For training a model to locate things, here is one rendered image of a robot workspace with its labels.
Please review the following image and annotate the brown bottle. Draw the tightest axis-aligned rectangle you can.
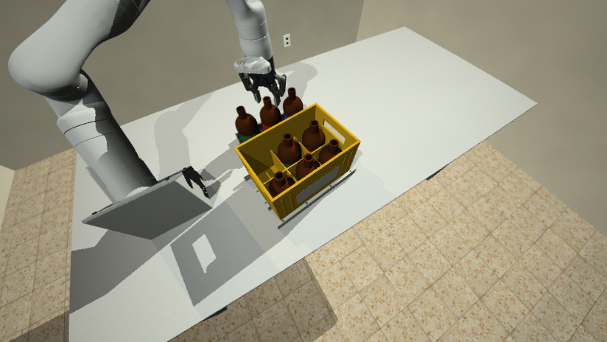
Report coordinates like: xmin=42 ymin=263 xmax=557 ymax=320
xmin=269 ymin=171 xmax=295 ymax=198
xmin=283 ymin=87 xmax=304 ymax=119
xmin=278 ymin=133 xmax=302 ymax=168
xmin=259 ymin=96 xmax=282 ymax=131
xmin=302 ymin=120 xmax=325 ymax=153
xmin=295 ymin=153 xmax=320 ymax=181
xmin=235 ymin=105 xmax=261 ymax=142
xmin=318 ymin=139 xmax=342 ymax=165

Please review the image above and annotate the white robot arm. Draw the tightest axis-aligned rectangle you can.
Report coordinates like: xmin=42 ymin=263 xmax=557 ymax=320
xmin=8 ymin=0 xmax=273 ymax=204

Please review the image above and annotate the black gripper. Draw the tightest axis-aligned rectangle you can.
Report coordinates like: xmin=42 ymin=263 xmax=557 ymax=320
xmin=239 ymin=56 xmax=287 ymax=107

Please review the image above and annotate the yellow crate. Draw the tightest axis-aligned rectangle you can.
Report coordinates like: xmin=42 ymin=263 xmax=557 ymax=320
xmin=245 ymin=103 xmax=361 ymax=219

